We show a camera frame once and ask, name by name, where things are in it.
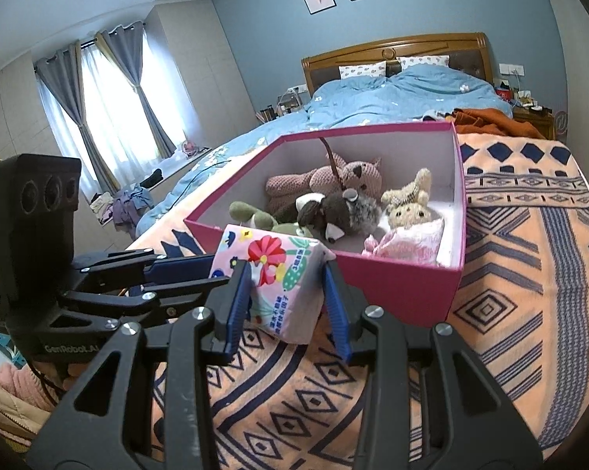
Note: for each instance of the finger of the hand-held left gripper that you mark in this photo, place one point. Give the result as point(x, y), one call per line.
point(181, 267)
point(176, 301)

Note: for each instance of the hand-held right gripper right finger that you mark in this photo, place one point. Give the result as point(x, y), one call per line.
point(334, 313)

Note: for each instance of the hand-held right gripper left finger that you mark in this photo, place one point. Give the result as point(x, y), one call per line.
point(238, 308)

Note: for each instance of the floral tissue pack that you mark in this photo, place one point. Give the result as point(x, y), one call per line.
point(284, 274)

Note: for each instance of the pink cardboard box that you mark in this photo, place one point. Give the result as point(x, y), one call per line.
point(402, 289)

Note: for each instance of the green plush toy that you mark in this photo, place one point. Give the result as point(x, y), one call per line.
point(255, 218)

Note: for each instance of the grey fuzzy plush toy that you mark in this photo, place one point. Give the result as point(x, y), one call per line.
point(358, 213)

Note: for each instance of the pink brocade pouch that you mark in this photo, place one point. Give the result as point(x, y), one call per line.
point(412, 242)

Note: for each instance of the beige plush bunny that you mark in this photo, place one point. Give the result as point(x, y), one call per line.
point(407, 205)

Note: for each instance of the pink knitted plush toy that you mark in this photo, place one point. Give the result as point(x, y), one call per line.
point(319, 178)

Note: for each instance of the pile of clothes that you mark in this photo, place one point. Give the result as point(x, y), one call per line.
point(125, 208)

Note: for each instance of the black cloth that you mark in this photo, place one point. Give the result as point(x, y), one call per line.
point(152, 178)

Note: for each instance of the white window bench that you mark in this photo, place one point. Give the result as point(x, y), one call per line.
point(176, 169)

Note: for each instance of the small pink object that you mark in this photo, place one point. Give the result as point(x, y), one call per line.
point(190, 149)

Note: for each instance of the grey curtain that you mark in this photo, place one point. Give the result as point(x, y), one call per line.
point(142, 103)
point(71, 112)

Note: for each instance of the pink fuzzy garment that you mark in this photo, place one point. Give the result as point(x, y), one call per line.
point(15, 384)

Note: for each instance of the white sheer curtain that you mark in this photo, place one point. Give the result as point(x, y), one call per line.
point(108, 122)

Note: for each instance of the group of cosmetic bottles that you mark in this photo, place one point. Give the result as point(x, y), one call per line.
point(266, 113)

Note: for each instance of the tan jacket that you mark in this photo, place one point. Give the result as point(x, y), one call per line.
point(5, 418)

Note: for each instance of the beige built-in wardrobe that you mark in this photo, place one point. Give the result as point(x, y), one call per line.
point(211, 78)

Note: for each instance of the orange patterned blanket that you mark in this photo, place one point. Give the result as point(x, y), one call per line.
point(519, 254)

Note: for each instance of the clear cosmetics organizer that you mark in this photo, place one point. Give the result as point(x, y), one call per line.
point(290, 104)

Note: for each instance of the blue floral duvet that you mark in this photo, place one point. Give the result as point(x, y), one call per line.
point(372, 98)

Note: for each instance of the white printed pillow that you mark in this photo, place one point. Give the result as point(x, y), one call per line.
point(424, 62)
point(363, 70)

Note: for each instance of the rust brown cloth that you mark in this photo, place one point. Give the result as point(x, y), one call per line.
point(495, 122)

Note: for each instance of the wooden bed headboard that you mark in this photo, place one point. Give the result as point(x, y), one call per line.
point(348, 54)

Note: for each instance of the wooden nightstand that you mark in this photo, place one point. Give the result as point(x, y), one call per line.
point(534, 125)

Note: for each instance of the small red box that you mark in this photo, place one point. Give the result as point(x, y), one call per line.
point(503, 96)

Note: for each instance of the white wall socket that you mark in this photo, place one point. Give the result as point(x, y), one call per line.
point(511, 68)
point(297, 89)

